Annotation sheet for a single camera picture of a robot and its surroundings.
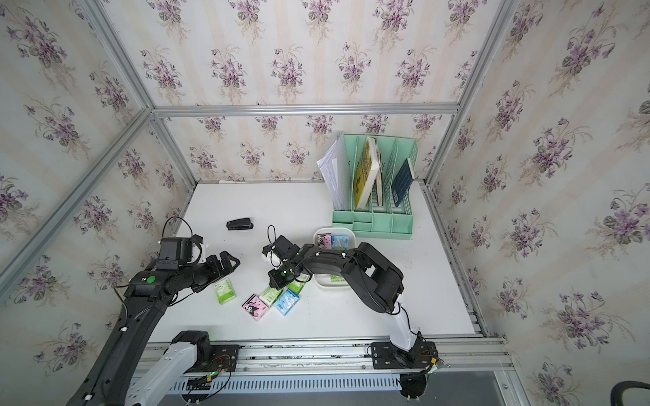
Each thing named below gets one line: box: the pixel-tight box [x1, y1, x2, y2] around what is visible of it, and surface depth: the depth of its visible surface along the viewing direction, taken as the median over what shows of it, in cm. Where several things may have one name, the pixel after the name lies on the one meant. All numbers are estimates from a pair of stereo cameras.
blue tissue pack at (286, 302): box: [273, 289, 300, 316], surface depth 84 cm
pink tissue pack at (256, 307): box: [241, 293, 270, 323], surface depth 82 cm
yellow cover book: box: [353, 137, 381, 211], surface depth 98 cm
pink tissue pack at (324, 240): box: [316, 232, 332, 250], surface depth 95 cm
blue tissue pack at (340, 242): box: [331, 235, 350, 251], surface depth 97 cm
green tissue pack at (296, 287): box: [287, 279, 306, 296], surface depth 86 cm
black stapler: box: [225, 217, 254, 231], surface depth 105 cm
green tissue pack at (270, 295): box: [258, 285, 284, 308], surface depth 85 cm
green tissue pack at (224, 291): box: [213, 278, 237, 305], surface depth 85 cm
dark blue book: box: [391, 158, 415, 208], surface depth 109 cm
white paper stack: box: [316, 132, 353, 211], surface depth 92 cm
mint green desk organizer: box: [331, 133, 419, 241], surface depth 104 cm
